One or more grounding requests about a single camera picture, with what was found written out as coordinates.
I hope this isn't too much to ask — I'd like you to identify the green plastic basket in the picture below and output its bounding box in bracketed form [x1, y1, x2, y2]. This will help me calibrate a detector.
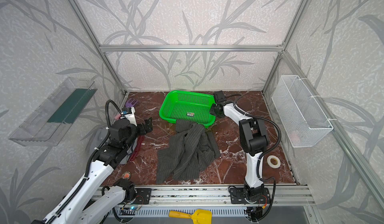
[159, 90, 216, 128]

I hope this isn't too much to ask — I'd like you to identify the dark grey striped shirt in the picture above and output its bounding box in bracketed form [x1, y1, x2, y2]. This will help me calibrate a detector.
[156, 120, 221, 185]

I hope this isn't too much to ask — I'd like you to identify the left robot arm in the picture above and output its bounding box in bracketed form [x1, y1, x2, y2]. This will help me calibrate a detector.
[32, 145, 137, 224]

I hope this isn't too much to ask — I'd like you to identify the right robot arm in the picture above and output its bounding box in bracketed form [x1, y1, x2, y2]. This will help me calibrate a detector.
[210, 103, 270, 204]

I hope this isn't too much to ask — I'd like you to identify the maroon folded shirt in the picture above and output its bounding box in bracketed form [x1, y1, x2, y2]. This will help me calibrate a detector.
[128, 136, 145, 162]

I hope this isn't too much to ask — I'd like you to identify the purple pink toy rake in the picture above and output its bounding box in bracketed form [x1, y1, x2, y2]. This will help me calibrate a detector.
[125, 98, 139, 108]

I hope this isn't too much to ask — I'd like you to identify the light grey folded shirt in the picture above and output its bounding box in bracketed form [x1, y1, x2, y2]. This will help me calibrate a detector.
[86, 128, 108, 156]

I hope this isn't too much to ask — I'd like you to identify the small round orange lid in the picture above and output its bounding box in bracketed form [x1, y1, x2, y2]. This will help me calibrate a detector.
[122, 171, 132, 180]

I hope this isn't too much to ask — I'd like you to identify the white tape roll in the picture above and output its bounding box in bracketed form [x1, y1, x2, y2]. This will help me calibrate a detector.
[267, 155, 281, 169]

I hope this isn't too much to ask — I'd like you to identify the yellow toy shovel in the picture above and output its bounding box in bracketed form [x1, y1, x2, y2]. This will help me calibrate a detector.
[169, 209, 213, 224]

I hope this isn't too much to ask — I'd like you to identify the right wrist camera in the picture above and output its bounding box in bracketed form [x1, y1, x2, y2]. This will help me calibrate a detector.
[213, 90, 227, 104]

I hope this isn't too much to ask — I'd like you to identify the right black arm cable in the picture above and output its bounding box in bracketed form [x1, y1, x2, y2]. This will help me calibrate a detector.
[224, 93, 283, 183]

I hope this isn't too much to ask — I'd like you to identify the white wire mesh basket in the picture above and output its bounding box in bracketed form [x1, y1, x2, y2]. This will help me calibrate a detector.
[272, 75, 334, 148]

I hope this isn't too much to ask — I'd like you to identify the clear plastic wall bin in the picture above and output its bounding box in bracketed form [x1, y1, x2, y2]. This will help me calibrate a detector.
[9, 77, 97, 147]

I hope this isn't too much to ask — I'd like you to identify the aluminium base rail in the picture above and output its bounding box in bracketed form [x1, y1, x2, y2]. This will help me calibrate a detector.
[89, 184, 316, 208]

